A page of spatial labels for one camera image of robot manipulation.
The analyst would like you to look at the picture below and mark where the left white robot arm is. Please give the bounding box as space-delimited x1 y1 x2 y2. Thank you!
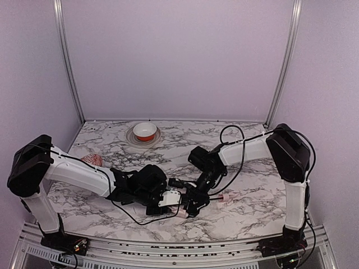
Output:
7 134 180 240

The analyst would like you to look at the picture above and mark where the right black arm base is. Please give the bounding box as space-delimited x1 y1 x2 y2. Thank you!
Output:
256 236 308 257

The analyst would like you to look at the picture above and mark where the aluminium front rail frame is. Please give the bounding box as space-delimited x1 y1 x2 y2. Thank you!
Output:
9 223 338 268

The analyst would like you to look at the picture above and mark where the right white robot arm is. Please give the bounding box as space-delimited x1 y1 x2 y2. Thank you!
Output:
184 123 316 243

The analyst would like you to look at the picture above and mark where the red patterned round pouch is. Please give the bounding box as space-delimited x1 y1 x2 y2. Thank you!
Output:
81 154 103 167

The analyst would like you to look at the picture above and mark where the aluminium corner post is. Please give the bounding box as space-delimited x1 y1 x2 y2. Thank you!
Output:
53 0 86 126
265 0 303 126

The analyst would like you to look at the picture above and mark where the left aluminium corner post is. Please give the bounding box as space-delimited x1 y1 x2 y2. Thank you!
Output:
53 0 86 126

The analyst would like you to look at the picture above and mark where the red and white bowl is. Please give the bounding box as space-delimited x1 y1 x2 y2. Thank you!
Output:
133 122 157 142

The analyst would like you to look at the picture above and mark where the grey round plate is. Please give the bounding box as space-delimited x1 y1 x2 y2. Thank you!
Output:
126 122 161 149

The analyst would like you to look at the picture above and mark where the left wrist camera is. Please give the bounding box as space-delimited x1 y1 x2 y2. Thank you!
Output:
158 190 181 207

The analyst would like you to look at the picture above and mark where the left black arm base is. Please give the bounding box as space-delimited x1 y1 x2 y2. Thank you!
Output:
40 235 89 256

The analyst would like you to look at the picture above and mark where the right aluminium corner post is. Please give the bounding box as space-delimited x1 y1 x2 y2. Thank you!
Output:
265 0 303 126

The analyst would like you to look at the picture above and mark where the pink and black umbrella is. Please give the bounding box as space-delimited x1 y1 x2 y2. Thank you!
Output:
168 192 240 219

